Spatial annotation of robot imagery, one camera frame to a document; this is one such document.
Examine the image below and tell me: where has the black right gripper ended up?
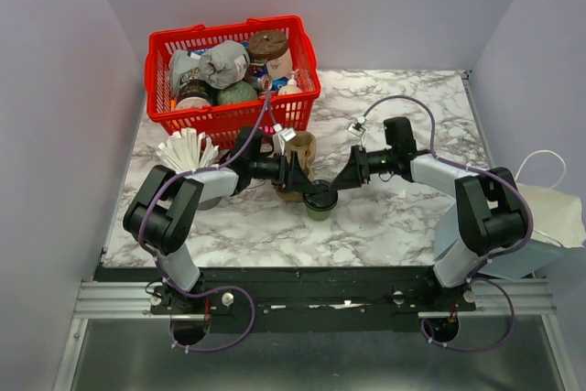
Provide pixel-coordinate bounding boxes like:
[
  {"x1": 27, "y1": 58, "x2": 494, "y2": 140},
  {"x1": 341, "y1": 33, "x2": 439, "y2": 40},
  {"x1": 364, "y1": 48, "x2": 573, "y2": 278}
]
[{"x1": 330, "y1": 145, "x2": 396, "y2": 191}]

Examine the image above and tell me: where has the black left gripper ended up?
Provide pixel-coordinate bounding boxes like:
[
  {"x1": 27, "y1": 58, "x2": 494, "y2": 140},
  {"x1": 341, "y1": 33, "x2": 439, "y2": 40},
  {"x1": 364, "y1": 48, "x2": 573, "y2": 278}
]
[{"x1": 248, "y1": 150, "x2": 316, "y2": 192}]

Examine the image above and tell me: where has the black plastic cup lid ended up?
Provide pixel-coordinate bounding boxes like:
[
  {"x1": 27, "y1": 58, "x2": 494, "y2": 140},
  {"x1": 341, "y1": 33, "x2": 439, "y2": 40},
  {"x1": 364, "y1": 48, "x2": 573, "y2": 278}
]
[{"x1": 302, "y1": 180, "x2": 339, "y2": 209}]

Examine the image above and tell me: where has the green paper coffee cup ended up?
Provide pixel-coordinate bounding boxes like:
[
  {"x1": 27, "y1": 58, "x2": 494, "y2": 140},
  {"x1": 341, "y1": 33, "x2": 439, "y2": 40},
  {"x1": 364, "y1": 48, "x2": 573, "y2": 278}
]
[{"x1": 306, "y1": 205, "x2": 333, "y2": 222}]

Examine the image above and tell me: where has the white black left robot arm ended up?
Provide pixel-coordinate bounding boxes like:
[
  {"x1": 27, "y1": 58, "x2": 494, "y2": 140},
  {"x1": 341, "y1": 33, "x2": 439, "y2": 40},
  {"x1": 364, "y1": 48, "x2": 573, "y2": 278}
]
[{"x1": 123, "y1": 126, "x2": 330, "y2": 313}]

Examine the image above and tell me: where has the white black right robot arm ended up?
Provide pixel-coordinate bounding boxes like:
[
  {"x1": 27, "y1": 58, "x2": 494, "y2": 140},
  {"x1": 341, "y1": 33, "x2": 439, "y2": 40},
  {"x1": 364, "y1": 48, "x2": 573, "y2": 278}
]
[{"x1": 331, "y1": 117, "x2": 533, "y2": 310}]

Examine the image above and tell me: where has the white paper takeout bag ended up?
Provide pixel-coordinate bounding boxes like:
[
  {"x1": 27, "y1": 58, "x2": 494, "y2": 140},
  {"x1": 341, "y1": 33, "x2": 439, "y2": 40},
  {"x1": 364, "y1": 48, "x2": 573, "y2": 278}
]
[{"x1": 515, "y1": 149, "x2": 585, "y2": 249}]

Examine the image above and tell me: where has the brown cardboard cup carrier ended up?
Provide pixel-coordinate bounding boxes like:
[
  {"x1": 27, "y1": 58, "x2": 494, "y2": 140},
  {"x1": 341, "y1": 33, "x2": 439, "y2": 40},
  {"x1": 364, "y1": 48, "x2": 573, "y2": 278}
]
[{"x1": 276, "y1": 131, "x2": 317, "y2": 202}]

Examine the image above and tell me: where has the red plastic shopping basket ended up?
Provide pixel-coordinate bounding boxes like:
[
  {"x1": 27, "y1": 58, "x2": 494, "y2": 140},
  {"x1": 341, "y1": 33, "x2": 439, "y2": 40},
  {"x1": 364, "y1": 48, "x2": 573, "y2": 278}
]
[{"x1": 144, "y1": 16, "x2": 321, "y2": 149}]

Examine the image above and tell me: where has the small pump lotion bottle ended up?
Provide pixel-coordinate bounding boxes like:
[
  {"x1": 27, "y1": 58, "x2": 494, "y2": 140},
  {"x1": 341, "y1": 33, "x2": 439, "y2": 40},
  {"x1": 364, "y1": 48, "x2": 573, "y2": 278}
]
[{"x1": 278, "y1": 71, "x2": 302, "y2": 96}]

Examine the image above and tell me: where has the green round sponge ball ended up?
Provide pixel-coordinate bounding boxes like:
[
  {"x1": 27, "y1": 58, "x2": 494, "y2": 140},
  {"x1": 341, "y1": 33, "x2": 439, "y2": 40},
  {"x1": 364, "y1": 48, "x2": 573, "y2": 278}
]
[{"x1": 217, "y1": 81, "x2": 258, "y2": 105}]

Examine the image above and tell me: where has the white paper straws bundle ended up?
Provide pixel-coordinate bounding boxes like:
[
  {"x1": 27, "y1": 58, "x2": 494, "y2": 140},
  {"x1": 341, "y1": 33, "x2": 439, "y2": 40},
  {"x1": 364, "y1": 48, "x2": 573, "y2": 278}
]
[{"x1": 157, "y1": 127, "x2": 220, "y2": 173}]

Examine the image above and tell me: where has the brown lidded beige jar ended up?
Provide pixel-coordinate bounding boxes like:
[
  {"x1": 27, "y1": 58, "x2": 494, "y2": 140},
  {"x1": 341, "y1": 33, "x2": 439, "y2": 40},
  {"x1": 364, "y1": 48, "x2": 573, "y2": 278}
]
[{"x1": 247, "y1": 29, "x2": 293, "y2": 80}]

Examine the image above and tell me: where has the grey rolled cloth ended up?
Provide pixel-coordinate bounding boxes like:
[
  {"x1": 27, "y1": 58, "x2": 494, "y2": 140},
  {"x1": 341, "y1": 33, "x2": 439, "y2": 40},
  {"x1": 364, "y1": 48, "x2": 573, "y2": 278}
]
[{"x1": 199, "y1": 40, "x2": 250, "y2": 90}]

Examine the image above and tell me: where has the dark labelled snack bag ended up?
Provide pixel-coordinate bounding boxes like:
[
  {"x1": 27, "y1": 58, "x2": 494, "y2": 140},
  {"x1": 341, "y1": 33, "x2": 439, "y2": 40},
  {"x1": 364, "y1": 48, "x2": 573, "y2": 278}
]
[{"x1": 168, "y1": 49, "x2": 215, "y2": 111}]

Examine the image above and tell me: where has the light blue paper bag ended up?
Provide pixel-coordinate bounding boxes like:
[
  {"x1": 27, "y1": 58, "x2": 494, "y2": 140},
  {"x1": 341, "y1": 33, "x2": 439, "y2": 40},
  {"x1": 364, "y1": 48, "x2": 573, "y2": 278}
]
[{"x1": 433, "y1": 205, "x2": 565, "y2": 280}]

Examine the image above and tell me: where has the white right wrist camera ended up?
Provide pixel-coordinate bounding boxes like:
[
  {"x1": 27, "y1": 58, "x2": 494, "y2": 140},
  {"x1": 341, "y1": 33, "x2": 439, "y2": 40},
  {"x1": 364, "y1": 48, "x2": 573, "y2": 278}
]
[{"x1": 347, "y1": 116, "x2": 367, "y2": 147}]

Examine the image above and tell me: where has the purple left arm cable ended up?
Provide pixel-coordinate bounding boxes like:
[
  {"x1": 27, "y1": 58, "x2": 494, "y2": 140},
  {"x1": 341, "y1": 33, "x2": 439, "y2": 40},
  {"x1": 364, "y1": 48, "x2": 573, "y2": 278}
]
[{"x1": 136, "y1": 91, "x2": 285, "y2": 354}]

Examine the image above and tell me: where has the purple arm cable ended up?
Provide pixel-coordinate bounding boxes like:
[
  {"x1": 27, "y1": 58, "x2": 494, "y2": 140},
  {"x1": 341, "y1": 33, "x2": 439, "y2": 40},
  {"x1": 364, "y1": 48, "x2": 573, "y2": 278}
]
[
  {"x1": 359, "y1": 95, "x2": 535, "y2": 353},
  {"x1": 136, "y1": 91, "x2": 285, "y2": 354}
]

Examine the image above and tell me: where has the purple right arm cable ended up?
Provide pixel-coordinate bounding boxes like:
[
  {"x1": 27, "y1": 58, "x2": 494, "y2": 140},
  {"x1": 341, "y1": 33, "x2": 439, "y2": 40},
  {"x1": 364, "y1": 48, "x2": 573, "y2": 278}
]
[{"x1": 359, "y1": 95, "x2": 535, "y2": 353}]

